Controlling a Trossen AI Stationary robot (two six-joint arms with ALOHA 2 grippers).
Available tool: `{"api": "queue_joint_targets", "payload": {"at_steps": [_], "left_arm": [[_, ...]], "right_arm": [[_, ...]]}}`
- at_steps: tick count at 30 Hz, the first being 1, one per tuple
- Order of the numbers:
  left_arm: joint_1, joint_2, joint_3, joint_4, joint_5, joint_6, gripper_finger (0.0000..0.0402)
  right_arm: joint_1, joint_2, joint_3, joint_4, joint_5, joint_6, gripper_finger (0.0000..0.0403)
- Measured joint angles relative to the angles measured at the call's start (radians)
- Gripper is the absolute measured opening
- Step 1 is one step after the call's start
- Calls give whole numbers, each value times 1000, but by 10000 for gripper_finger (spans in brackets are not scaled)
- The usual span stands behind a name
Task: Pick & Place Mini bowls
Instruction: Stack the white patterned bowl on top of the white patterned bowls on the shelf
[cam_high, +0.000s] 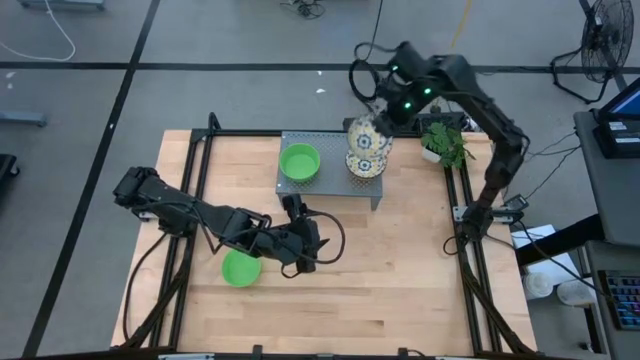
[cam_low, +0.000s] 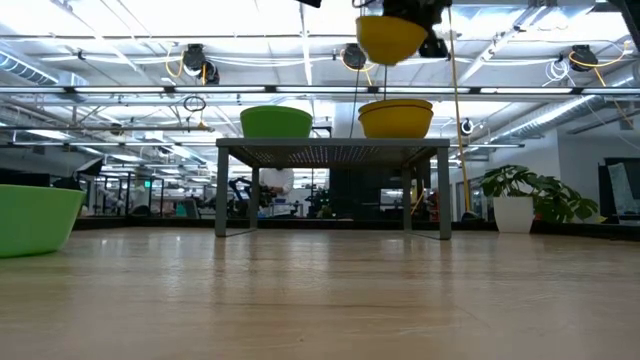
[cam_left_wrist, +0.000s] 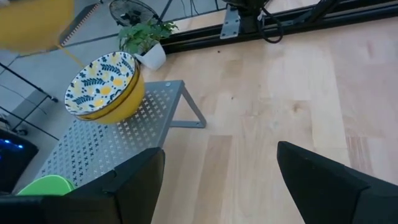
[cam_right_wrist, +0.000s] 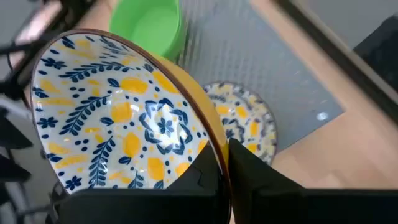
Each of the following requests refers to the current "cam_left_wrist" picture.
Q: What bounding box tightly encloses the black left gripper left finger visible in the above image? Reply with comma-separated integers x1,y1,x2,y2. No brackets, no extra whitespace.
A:
0,147,166,224

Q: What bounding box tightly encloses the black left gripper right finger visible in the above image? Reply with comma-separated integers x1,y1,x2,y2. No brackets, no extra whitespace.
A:
277,141,398,224

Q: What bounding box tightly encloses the yellow bowl with patterned inside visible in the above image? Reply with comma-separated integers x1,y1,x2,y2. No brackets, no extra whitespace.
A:
63,50,147,126
0,0,76,54

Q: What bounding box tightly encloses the green plastic mini bowl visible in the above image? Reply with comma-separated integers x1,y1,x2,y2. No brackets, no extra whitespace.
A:
17,174,76,197

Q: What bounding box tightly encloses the grey perforated metal shelf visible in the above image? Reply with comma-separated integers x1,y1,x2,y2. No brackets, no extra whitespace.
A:
34,80,208,191

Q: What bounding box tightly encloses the black stand leg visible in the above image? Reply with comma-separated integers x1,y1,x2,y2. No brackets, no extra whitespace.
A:
0,62,60,141

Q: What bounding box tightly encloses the black device with blue lights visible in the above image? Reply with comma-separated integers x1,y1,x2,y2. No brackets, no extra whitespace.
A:
0,128,40,195

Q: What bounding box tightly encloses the white plant pot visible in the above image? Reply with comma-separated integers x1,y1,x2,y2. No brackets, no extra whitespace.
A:
133,42,168,72

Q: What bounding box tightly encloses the green potted plant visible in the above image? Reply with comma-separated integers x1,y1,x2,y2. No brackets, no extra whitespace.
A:
117,19,179,57

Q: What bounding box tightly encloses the black floor fan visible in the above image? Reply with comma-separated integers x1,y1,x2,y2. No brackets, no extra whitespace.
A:
108,0,160,28

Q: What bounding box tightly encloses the black table frame rail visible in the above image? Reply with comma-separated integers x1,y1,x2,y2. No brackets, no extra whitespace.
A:
160,0,398,55

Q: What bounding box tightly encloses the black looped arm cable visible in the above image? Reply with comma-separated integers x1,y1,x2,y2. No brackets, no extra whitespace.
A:
255,6,285,45

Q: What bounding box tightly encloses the grey floor cable ramp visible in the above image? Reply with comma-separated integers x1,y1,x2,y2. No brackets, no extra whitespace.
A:
58,2,101,48

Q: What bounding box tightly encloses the grey metal mounting bracket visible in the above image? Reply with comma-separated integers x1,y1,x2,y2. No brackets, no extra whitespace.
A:
219,4,241,40

